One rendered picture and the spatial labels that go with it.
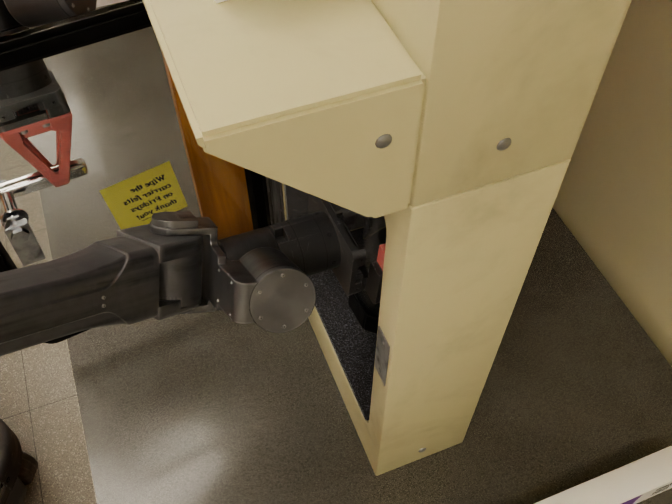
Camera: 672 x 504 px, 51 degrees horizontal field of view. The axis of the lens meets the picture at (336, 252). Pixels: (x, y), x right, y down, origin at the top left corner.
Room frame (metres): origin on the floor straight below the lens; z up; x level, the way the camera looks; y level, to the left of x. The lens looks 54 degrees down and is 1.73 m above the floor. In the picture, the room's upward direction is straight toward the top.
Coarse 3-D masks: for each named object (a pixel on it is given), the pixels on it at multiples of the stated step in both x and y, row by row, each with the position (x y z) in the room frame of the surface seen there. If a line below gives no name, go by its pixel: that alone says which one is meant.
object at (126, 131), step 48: (96, 48) 0.49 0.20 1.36; (144, 48) 0.51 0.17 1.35; (0, 96) 0.45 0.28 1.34; (48, 96) 0.46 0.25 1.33; (96, 96) 0.48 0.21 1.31; (144, 96) 0.50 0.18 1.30; (0, 144) 0.44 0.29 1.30; (48, 144) 0.46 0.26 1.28; (96, 144) 0.47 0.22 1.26; (144, 144) 0.49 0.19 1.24; (192, 144) 0.52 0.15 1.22; (0, 192) 0.43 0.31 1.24; (48, 192) 0.45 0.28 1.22; (96, 192) 0.47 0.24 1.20; (144, 192) 0.49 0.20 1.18; (192, 192) 0.51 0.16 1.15; (240, 192) 0.54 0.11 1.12; (0, 240) 0.42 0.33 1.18; (48, 240) 0.44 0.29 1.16; (96, 240) 0.46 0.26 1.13
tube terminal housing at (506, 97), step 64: (384, 0) 0.32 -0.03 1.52; (448, 0) 0.27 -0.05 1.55; (512, 0) 0.28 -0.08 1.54; (576, 0) 0.30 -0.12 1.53; (448, 64) 0.27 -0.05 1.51; (512, 64) 0.29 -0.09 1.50; (576, 64) 0.30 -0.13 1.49; (448, 128) 0.28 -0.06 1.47; (512, 128) 0.29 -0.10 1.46; (576, 128) 0.31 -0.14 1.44; (448, 192) 0.28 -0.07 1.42; (512, 192) 0.30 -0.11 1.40; (384, 256) 0.30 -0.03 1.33; (448, 256) 0.28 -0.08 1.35; (512, 256) 0.30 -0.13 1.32; (320, 320) 0.43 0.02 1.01; (384, 320) 0.29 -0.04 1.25; (448, 320) 0.29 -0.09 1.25; (448, 384) 0.29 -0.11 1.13; (384, 448) 0.27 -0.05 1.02
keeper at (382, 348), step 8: (384, 336) 0.28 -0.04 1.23; (384, 344) 0.28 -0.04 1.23; (376, 352) 0.29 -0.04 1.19; (384, 352) 0.28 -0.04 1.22; (376, 360) 0.29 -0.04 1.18; (384, 360) 0.28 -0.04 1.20; (376, 368) 0.29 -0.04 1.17; (384, 368) 0.28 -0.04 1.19; (384, 376) 0.27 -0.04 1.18; (384, 384) 0.27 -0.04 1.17
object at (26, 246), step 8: (16, 216) 0.43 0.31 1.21; (8, 224) 0.42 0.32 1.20; (16, 224) 0.42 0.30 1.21; (24, 224) 0.42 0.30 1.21; (8, 232) 0.41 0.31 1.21; (16, 232) 0.41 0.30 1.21; (24, 232) 0.41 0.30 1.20; (32, 232) 0.42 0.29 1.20; (16, 240) 0.41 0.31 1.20; (24, 240) 0.41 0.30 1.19; (32, 240) 0.42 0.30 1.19; (16, 248) 0.41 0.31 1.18; (24, 248) 0.41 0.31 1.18; (32, 248) 0.42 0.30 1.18; (40, 248) 0.42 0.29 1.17; (24, 256) 0.41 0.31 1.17; (32, 256) 0.42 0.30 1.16; (40, 256) 0.42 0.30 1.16; (24, 264) 0.41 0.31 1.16
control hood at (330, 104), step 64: (192, 0) 0.33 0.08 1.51; (256, 0) 0.33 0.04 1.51; (320, 0) 0.33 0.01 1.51; (192, 64) 0.28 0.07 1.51; (256, 64) 0.28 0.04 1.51; (320, 64) 0.28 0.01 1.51; (384, 64) 0.28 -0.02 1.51; (192, 128) 0.24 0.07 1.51; (256, 128) 0.24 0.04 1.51; (320, 128) 0.25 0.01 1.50; (384, 128) 0.26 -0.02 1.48; (320, 192) 0.25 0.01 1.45; (384, 192) 0.26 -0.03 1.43
